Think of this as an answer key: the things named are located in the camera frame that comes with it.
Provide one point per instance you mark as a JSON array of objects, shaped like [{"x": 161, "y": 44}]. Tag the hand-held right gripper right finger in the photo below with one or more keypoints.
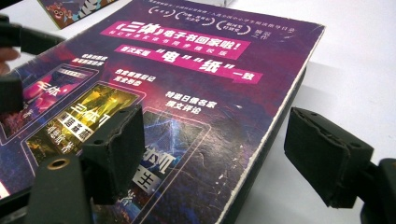
[{"x": 323, "y": 155}]

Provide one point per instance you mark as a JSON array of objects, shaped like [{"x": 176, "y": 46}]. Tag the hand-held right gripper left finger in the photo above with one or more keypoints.
[{"x": 115, "y": 155}]

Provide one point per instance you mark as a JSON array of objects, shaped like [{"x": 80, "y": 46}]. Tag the green and sky-blue picture book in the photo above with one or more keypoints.
[{"x": 71, "y": 11}]

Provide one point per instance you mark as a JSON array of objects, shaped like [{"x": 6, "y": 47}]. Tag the purple paperback book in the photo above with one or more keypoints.
[{"x": 218, "y": 93}]

